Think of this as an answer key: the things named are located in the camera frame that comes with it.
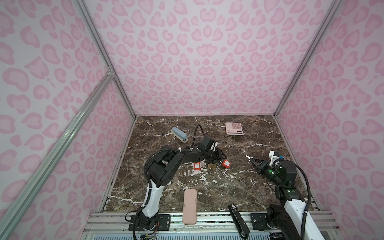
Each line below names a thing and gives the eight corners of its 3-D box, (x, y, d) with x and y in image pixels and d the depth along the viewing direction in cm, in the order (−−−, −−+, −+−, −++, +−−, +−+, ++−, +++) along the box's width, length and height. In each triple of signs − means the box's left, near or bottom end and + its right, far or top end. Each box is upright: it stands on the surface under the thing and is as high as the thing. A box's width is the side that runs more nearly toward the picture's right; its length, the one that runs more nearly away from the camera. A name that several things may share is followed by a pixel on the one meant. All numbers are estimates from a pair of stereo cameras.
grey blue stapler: (171, 133, 112) (170, 128, 108) (175, 130, 114) (174, 125, 109) (185, 143, 106) (184, 139, 101) (188, 140, 107) (188, 136, 103)
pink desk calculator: (227, 135, 110) (227, 132, 108) (225, 125, 116) (226, 122, 114) (242, 135, 110) (243, 132, 108) (240, 125, 116) (241, 122, 114)
